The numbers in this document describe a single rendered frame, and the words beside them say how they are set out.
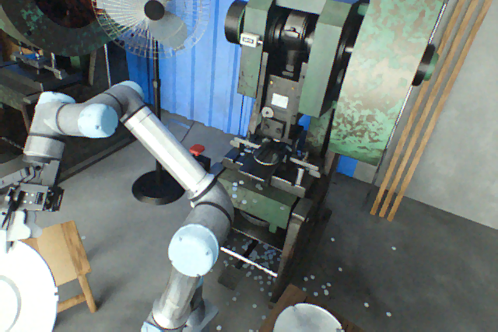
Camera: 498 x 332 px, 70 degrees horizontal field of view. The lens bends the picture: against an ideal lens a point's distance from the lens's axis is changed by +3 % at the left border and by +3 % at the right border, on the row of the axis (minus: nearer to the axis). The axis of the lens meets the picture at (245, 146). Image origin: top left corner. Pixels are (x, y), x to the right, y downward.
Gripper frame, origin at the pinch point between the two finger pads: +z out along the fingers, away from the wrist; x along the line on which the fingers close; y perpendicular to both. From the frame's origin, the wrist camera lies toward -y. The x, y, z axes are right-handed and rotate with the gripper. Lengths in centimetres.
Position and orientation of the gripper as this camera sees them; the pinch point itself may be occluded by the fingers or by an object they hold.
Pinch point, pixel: (6, 246)
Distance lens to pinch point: 95.4
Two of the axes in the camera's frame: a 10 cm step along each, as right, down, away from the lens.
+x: -0.2, 2.2, 9.8
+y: 9.9, 1.4, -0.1
